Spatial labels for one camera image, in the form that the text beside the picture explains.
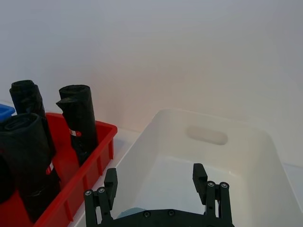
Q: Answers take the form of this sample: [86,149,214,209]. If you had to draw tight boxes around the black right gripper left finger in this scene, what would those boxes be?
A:
[84,168,118,227]

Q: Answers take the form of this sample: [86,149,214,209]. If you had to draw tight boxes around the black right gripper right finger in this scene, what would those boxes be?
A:
[192,163,234,224]

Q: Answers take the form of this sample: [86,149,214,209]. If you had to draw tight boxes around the pale blue object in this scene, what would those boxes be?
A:
[117,207,149,219]

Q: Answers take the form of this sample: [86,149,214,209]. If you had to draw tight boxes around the red plastic bin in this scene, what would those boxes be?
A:
[0,112,118,227]

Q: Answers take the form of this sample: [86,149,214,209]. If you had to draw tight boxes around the white plastic bin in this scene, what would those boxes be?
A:
[73,108,303,227]

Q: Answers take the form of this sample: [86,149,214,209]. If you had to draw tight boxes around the black bag roll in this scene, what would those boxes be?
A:
[0,113,61,223]
[55,85,99,166]
[9,79,56,157]

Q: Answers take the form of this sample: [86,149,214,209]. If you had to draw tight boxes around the blue plastic bin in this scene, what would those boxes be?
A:
[0,103,15,123]

